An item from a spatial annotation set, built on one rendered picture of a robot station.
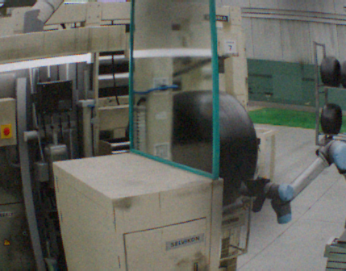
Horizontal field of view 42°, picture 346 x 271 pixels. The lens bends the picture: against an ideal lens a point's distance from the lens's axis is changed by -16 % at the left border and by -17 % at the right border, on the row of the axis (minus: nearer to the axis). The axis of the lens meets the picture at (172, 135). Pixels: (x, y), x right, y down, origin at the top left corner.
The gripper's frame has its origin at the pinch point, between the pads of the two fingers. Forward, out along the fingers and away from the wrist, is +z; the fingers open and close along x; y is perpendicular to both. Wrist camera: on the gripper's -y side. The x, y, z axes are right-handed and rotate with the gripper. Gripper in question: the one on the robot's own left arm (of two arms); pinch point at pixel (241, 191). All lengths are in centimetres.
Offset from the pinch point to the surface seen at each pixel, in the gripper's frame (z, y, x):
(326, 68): 307, 83, -465
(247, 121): -1.9, 32.8, -4.4
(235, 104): 4.1, 40.9, -2.7
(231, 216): 9.6, -14.1, -1.4
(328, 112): 315, 11, -467
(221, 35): 35, 80, -24
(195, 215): -53, 9, 63
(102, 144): 64, 25, 39
